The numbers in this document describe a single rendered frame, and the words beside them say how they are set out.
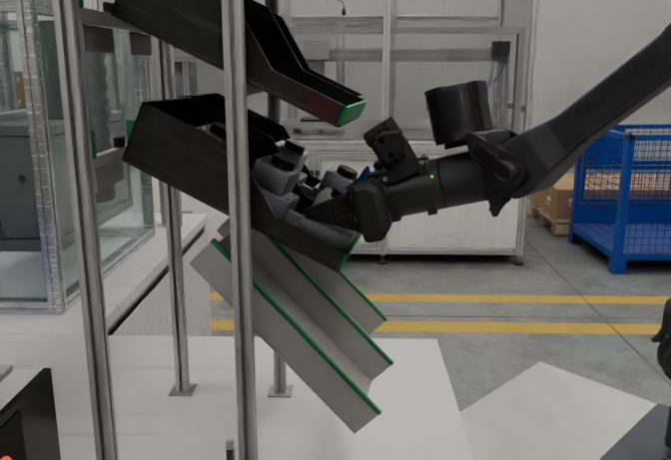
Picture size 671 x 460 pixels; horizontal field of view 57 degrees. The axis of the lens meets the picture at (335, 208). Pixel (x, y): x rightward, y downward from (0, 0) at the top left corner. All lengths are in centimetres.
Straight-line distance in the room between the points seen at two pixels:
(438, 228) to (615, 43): 557
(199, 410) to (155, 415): 7
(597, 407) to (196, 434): 65
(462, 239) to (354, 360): 379
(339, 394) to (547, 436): 41
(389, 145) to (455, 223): 395
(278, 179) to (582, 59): 880
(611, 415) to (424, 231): 353
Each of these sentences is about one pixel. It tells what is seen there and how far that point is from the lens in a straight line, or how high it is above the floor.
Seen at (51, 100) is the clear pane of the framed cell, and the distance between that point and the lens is 154.
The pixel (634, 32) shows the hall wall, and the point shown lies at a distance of 969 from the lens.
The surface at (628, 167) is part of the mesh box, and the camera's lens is 462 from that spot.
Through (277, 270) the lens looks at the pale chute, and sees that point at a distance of 85.
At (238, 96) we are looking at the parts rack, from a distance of 66.
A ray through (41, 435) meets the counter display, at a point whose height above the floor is 121.
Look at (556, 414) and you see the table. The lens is 113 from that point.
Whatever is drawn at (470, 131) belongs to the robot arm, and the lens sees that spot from 68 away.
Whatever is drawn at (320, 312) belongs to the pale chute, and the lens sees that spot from 86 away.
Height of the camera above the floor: 141
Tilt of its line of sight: 13 degrees down
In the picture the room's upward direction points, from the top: straight up
